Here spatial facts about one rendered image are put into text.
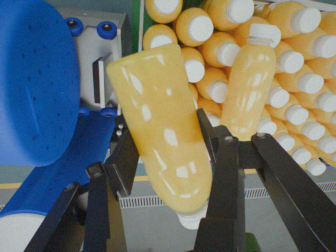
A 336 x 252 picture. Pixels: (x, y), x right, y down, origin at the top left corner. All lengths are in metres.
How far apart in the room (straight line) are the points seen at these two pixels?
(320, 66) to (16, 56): 0.55
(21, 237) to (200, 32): 0.82
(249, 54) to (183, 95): 0.19
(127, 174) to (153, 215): 2.25
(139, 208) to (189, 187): 2.12
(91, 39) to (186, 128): 0.42
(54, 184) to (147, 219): 1.73
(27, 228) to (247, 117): 0.74
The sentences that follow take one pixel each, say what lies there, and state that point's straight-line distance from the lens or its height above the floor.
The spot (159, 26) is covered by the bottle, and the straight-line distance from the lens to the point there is 0.40.
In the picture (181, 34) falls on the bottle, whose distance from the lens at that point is 0.41.
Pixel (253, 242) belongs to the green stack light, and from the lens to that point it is 0.60.
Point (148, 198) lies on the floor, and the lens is 2.19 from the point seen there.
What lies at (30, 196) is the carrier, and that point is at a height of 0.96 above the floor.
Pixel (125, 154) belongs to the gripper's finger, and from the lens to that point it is 0.17.
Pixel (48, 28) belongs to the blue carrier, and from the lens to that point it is 0.40.
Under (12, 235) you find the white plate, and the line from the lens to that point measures 0.88.
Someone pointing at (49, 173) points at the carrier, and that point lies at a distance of 0.89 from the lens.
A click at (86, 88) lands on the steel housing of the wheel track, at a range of 0.58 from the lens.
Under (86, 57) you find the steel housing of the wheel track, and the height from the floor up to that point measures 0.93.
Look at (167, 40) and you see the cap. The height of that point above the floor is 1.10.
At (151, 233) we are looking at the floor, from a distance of 2.68.
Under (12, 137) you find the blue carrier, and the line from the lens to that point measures 0.32.
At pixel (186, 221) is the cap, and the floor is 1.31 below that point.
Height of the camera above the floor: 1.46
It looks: 62 degrees down
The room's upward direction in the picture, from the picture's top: 170 degrees clockwise
